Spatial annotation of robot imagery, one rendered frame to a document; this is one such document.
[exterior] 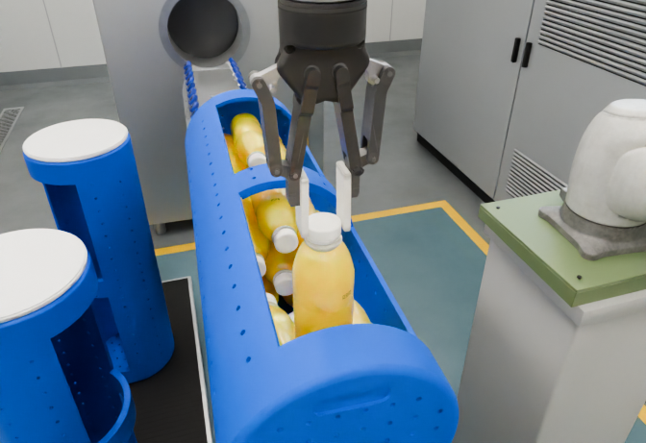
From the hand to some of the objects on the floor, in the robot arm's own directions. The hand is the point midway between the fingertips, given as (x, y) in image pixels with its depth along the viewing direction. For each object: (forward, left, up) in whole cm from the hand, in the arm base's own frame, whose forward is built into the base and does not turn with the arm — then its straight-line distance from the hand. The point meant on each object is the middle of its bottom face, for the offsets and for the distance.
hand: (322, 201), depth 53 cm
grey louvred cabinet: (-159, -192, -134) cm, 283 cm away
